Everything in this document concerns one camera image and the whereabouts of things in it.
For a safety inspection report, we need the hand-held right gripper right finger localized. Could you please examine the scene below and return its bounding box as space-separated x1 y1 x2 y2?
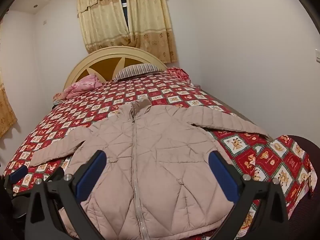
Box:
208 151 292 240

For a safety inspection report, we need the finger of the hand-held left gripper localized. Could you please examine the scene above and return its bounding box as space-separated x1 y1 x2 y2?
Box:
3 165 29 193
42 167 65 183

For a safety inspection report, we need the red floral cloth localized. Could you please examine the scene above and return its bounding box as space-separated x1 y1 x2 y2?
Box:
166 67 192 83

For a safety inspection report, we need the dark window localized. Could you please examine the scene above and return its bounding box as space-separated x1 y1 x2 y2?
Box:
119 0 130 32

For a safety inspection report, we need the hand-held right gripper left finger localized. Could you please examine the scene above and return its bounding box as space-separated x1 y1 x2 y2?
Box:
24 150 108 240

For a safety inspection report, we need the pink floral blanket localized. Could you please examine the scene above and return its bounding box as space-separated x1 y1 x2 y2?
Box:
53 74 102 100

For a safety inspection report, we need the cream wooden bed headboard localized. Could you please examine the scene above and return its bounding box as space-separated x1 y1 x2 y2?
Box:
64 46 168 90

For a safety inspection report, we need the striped pillow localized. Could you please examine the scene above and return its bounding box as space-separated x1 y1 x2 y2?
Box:
114 64 163 82

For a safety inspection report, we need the red printed patchwork bedspread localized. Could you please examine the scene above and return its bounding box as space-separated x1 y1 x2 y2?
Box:
1 71 316 240

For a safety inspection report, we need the golden side curtain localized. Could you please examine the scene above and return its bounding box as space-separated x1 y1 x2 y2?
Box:
0 67 18 139

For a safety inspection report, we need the beige quilted puffer jacket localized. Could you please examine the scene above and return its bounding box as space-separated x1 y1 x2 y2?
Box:
29 99 272 240

